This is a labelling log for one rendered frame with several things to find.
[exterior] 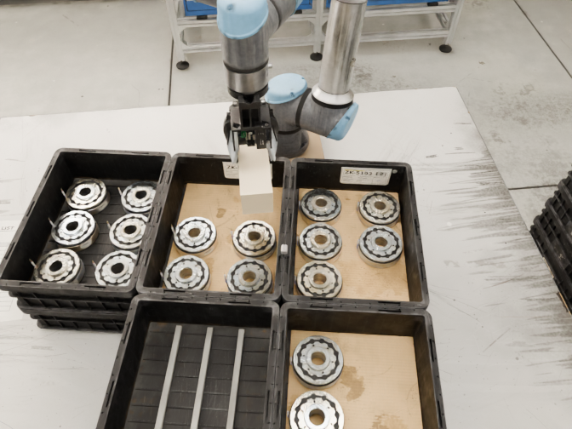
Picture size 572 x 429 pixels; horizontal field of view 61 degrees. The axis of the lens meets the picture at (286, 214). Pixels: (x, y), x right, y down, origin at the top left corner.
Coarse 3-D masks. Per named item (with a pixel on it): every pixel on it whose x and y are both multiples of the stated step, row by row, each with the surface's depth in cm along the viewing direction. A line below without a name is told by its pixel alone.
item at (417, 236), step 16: (304, 160) 120; (320, 160) 120; (336, 160) 120; (352, 160) 120; (288, 208) 111; (416, 208) 111; (288, 224) 108; (416, 224) 108; (288, 240) 106; (416, 240) 106; (288, 256) 103; (416, 256) 103; (288, 272) 101; (288, 288) 98; (336, 304) 96; (352, 304) 96; (368, 304) 96; (384, 304) 96; (400, 304) 96; (416, 304) 96
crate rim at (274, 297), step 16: (176, 160) 120; (272, 160) 120; (288, 160) 120; (288, 176) 117; (288, 192) 114; (160, 208) 111; (144, 256) 103; (144, 272) 101; (144, 288) 98; (160, 288) 98
